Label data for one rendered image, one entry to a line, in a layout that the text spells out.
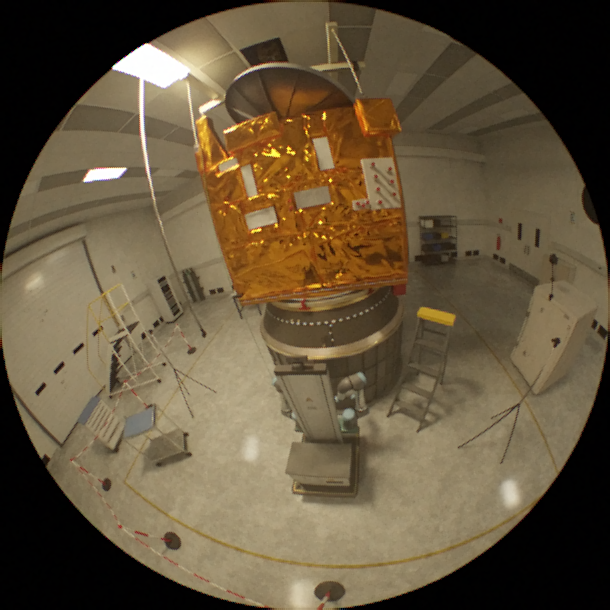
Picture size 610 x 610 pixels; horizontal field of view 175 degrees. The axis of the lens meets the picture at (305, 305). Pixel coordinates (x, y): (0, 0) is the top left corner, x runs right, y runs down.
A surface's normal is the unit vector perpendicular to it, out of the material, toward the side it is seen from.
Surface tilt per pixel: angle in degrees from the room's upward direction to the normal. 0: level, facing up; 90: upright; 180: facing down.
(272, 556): 0
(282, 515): 0
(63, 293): 90
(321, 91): 140
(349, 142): 86
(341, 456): 0
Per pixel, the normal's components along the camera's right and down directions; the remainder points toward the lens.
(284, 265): -0.13, 0.44
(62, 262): 0.97, -0.14
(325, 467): -0.22, -0.87
